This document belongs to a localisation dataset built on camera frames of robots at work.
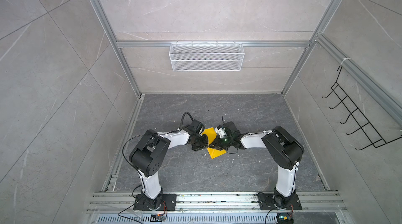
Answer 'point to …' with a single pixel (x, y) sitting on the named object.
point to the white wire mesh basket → (206, 56)
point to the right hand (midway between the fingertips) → (209, 145)
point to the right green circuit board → (284, 218)
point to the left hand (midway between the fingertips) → (209, 142)
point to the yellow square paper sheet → (213, 153)
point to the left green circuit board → (156, 217)
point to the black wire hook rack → (361, 120)
